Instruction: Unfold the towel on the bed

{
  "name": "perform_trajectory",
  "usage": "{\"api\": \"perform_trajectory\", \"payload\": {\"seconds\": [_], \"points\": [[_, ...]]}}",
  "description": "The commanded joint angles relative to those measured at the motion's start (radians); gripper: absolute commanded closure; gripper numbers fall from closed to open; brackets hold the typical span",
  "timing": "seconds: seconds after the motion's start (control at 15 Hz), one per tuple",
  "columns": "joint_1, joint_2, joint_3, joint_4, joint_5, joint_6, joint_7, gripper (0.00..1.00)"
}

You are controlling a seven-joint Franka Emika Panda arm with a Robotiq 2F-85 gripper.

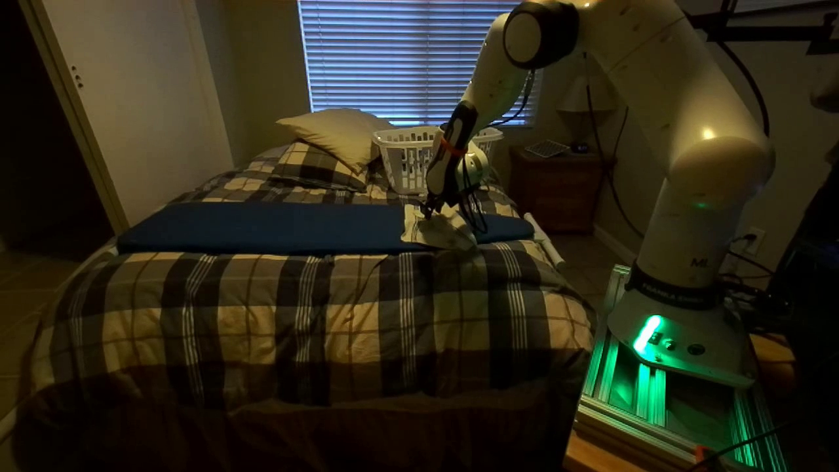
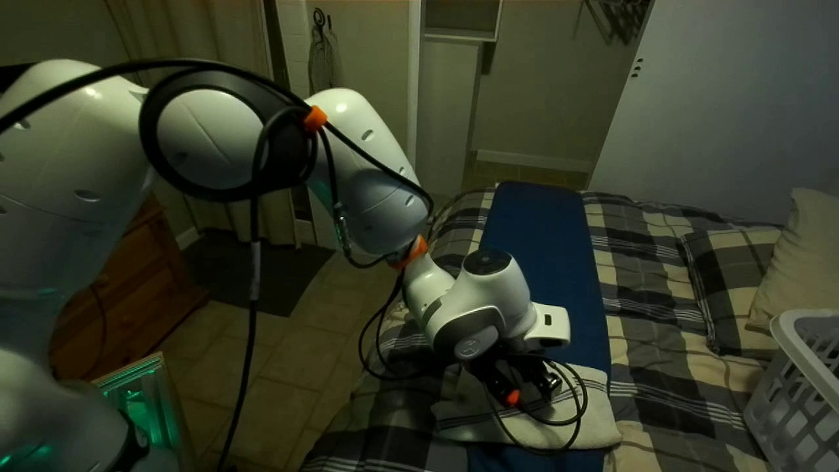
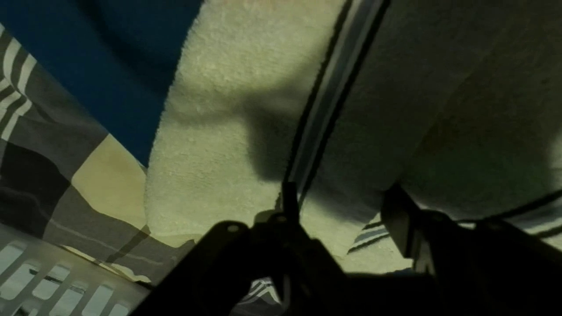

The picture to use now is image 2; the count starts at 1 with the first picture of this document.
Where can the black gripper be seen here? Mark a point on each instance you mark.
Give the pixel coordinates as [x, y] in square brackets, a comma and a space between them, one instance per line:
[513, 370]

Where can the cream striped towel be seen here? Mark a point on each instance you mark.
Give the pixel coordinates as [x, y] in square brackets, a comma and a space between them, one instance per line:
[581, 409]

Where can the blue mat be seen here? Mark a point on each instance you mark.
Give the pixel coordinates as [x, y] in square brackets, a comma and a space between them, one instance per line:
[546, 253]

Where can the plaid comforter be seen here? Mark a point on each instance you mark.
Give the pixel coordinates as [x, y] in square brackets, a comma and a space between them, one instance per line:
[665, 290]

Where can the white baseboard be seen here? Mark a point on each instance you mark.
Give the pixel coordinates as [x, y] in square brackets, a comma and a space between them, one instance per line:
[533, 161]

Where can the plaid pillow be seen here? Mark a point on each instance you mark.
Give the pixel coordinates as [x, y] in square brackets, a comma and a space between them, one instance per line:
[724, 278]

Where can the narrow white closet door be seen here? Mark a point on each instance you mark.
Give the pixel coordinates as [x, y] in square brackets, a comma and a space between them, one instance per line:
[448, 113]

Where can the dark floor rug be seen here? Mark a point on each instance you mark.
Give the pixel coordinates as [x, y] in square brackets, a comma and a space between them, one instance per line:
[264, 276]

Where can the white laundry basket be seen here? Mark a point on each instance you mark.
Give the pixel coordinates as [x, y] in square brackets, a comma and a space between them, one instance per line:
[800, 409]

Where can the cream pillow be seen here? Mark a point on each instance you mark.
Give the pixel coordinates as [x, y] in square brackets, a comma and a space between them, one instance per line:
[804, 253]

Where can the closet shelf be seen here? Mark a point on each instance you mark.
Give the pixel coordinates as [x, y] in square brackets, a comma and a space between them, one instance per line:
[459, 34]

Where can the dark clothes hangers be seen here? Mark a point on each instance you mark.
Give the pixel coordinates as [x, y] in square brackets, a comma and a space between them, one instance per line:
[619, 17]

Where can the dark hanging item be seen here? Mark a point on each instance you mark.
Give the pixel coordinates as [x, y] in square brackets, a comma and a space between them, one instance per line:
[320, 53]

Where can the robot stand with green light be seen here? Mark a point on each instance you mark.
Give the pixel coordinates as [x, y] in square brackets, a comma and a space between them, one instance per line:
[141, 401]

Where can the wooden dresser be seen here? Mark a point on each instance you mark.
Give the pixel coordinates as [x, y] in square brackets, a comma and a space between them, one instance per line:
[132, 306]

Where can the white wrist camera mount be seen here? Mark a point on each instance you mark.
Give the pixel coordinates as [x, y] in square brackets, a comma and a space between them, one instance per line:
[553, 320]

